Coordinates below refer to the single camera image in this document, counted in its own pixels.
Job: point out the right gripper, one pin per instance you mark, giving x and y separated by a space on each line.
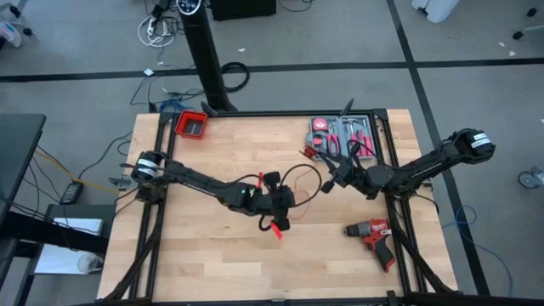
357 176

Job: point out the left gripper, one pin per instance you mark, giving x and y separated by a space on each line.
274 202

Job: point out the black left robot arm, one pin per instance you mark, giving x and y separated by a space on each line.
191 176

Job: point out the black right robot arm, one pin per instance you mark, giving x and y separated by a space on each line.
425 168

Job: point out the red utility knife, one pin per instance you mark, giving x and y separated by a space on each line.
312 138

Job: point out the grey tool kit case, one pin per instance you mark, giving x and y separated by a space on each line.
340 127

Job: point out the small claw hammer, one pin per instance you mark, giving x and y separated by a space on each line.
353 124

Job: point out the red tape measure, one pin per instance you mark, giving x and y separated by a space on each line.
319 124

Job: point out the red plastic bin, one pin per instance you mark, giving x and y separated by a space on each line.
191 124

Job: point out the black tower fan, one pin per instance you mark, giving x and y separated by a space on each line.
204 51

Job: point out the white paper scrap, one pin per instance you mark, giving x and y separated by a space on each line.
149 72

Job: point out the black box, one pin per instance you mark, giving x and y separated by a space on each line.
242 8

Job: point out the grey caster wheel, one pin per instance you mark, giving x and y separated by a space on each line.
529 178

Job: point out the black shelf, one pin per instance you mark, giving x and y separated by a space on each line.
85 210

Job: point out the clear plastic cup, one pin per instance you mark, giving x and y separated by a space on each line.
89 263

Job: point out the white box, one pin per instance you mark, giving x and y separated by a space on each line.
76 225

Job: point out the black power adapter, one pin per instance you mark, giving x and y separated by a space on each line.
71 192

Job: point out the grey office chair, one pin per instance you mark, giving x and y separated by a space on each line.
517 35
27 31

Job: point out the black desk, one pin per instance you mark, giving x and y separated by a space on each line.
17 149

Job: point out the person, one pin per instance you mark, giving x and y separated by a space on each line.
10 34

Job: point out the black aluminium table frame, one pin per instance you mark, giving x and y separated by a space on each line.
276 113

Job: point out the grey metal bracket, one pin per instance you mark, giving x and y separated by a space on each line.
121 183

